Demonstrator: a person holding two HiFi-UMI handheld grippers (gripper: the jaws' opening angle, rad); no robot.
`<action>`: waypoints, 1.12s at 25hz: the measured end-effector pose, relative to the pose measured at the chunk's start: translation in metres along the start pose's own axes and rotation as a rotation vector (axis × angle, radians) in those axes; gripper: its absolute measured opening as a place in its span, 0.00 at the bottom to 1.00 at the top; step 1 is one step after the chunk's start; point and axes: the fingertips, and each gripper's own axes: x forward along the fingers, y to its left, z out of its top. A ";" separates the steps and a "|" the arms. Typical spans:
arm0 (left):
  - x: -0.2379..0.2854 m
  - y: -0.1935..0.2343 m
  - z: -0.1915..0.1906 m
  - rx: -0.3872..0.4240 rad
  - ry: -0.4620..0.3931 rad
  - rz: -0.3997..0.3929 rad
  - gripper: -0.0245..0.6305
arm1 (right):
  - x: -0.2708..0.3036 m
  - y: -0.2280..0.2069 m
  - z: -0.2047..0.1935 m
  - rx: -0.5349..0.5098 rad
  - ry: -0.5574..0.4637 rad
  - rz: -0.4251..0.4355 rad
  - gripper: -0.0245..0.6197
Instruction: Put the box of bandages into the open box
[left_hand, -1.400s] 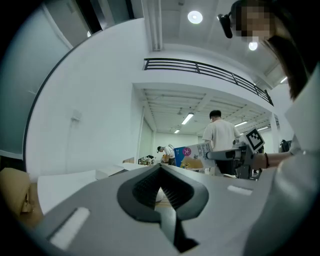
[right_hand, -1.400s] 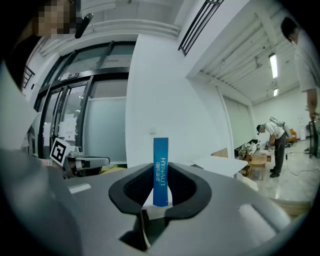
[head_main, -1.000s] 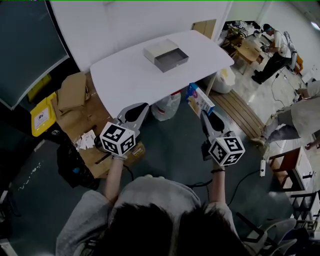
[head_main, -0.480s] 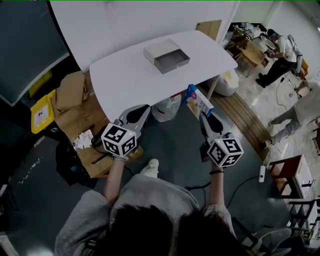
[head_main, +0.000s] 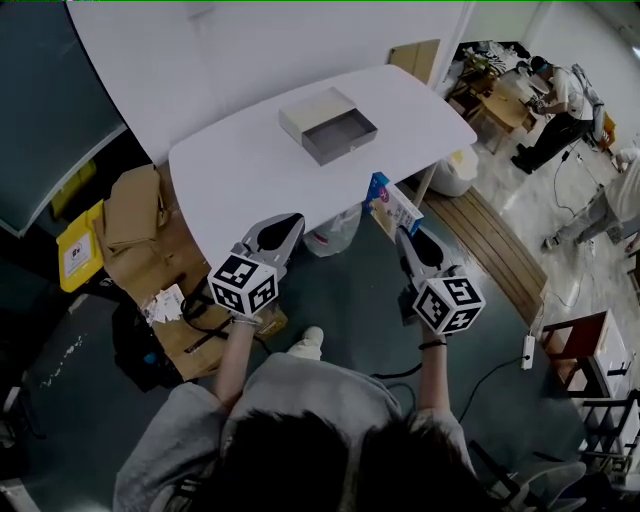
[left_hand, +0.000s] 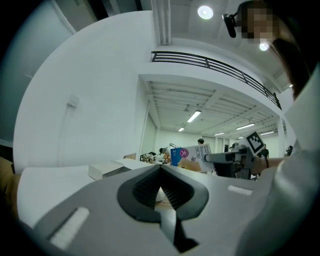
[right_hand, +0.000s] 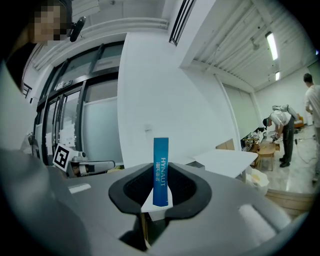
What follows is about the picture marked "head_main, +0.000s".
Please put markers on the blue white box of bandages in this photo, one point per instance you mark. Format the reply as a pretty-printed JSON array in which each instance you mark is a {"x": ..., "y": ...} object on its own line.
[{"x": 392, "y": 205}]

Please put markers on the plain yellow bin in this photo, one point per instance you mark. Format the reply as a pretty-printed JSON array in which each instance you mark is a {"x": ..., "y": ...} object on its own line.
[{"x": 72, "y": 190}]

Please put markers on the white wrist band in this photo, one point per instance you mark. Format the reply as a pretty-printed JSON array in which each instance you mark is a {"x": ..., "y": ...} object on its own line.
[{"x": 247, "y": 320}]

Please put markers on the wooden chair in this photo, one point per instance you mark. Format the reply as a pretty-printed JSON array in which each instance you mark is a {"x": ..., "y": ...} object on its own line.
[{"x": 470, "y": 85}]

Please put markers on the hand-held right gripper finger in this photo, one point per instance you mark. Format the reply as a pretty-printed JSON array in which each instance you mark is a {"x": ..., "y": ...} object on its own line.
[
  {"x": 445, "y": 255},
  {"x": 407, "y": 250}
]

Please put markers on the wooden table leg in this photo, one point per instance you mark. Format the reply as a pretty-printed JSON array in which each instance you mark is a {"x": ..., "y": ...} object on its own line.
[{"x": 426, "y": 182}]

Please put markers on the clear plastic bag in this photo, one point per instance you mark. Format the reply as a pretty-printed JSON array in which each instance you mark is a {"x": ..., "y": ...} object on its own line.
[{"x": 332, "y": 232}]

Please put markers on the black wrist band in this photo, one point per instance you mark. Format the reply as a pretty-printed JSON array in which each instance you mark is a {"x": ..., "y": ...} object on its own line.
[{"x": 431, "y": 344}]

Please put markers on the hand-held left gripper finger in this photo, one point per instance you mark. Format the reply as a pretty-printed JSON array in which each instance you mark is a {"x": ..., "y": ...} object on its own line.
[
  {"x": 295, "y": 240},
  {"x": 272, "y": 221}
]

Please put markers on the grey office chair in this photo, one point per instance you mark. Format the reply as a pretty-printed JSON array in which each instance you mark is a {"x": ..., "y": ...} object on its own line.
[{"x": 545, "y": 485}]

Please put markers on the black bag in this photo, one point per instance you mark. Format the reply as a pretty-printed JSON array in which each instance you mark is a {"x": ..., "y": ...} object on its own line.
[{"x": 142, "y": 350}]

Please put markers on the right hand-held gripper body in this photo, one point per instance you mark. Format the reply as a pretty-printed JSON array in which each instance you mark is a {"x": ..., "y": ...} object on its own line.
[{"x": 450, "y": 305}]

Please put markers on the white power strip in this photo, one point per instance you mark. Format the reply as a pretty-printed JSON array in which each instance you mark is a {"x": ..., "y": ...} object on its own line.
[{"x": 527, "y": 352}]

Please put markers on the person's grey shirt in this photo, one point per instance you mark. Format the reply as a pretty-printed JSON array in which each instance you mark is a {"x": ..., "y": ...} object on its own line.
[{"x": 310, "y": 395}]

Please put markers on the round wooden table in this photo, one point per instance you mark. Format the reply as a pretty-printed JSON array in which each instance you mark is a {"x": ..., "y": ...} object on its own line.
[{"x": 510, "y": 105}]

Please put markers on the person's white shoe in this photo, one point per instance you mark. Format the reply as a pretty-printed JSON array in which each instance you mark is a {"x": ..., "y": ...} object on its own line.
[{"x": 307, "y": 342}]

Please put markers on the pile of flattened cardboard boxes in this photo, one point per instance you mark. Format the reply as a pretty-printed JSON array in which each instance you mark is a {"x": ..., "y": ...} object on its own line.
[{"x": 145, "y": 235}]

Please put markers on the white bag with yellow contents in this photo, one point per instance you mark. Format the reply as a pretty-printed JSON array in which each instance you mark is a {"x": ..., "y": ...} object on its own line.
[{"x": 455, "y": 172}]

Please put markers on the grey box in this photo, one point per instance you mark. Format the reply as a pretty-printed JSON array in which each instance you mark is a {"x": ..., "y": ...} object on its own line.
[{"x": 327, "y": 125}]

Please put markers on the person's left forearm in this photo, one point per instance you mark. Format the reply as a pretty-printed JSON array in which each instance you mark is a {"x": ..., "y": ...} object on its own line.
[{"x": 236, "y": 360}]

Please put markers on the person's right forearm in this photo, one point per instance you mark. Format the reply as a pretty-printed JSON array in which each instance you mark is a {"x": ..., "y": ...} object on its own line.
[{"x": 434, "y": 380}]

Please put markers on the yellow bin with white label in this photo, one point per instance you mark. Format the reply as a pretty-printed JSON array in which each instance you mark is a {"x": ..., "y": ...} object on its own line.
[{"x": 77, "y": 255}]

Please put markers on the grey-blue board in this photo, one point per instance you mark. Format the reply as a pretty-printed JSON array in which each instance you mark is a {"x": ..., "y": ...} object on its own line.
[{"x": 45, "y": 110}]

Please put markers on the brown wooden cabinet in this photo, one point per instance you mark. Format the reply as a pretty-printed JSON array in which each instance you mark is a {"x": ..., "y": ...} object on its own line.
[{"x": 582, "y": 350}]

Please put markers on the crumpled white papers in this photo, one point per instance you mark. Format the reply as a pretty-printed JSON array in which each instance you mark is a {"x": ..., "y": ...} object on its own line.
[{"x": 162, "y": 305}]

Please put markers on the brown cardboard sheet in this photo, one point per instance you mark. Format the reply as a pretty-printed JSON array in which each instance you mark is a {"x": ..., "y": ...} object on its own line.
[{"x": 415, "y": 57}]

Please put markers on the wooden slat panel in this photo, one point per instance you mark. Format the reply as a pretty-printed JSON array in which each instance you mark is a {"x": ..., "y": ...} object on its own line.
[{"x": 490, "y": 245}]

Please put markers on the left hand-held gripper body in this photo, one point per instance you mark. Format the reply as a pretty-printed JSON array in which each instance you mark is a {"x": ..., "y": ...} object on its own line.
[{"x": 243, "y": 285}]

